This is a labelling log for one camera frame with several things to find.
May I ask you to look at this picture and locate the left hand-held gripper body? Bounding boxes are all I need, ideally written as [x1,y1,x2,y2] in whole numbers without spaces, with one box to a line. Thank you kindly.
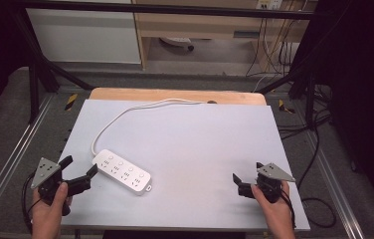
[30,157,93,217]

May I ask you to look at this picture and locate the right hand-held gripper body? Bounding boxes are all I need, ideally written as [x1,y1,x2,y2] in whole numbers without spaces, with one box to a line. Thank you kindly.
[237,162,297,204]

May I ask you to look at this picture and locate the white power strip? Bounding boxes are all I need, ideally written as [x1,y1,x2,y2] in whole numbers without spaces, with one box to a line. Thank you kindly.
[92,148,153,196]

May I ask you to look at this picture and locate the person's right hand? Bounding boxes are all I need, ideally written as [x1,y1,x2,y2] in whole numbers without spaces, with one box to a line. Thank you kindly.
[250,180,296,231]

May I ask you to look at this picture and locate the person's left hand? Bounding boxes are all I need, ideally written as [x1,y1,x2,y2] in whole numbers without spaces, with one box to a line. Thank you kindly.
[31,181,74,227]

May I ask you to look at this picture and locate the wooden table board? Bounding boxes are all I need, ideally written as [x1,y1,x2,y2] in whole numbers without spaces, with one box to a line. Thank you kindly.
[89,87,268,107]

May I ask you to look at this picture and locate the white cabinet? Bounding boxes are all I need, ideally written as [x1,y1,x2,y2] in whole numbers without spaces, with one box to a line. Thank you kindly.
[25,7,142,65]

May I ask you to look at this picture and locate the white chair base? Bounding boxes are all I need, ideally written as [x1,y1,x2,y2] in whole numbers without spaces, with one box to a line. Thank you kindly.
[159,36,195,52]

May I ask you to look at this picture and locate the light wooden desk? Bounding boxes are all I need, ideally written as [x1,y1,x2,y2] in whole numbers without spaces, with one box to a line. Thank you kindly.
[131,0,318,72]

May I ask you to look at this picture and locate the aluminium floor rail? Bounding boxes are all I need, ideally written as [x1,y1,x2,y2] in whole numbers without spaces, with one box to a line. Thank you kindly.
[0,94,56,227]
[305,130,366,239]

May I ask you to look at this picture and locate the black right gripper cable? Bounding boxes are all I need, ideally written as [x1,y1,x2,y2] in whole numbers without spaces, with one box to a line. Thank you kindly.
[280,189,297,230]

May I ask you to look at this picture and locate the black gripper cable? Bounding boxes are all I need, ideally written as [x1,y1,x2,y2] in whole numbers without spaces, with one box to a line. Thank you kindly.
[21,172,44,234]
[280,189,297,230]

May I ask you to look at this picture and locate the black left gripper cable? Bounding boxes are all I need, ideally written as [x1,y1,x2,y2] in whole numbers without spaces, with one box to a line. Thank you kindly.
[21,172,44,234]

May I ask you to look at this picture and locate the black floor cables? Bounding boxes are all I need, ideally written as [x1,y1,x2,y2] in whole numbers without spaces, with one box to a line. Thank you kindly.
[276,83,338,229]

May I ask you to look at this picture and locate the white power strip cable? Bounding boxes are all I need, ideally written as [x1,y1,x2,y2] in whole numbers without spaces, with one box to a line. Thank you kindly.
[91,98,207,157]

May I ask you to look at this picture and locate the hanging black cables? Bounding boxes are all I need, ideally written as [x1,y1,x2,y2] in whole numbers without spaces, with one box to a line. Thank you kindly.
[245,13,297,78]

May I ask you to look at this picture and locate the white wall socket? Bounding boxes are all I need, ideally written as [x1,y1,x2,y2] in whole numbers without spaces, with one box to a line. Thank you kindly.
[256,0,283,11]

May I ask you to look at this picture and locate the black metal frame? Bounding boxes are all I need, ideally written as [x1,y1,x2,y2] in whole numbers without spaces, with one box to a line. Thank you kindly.
[9,0,322,125]

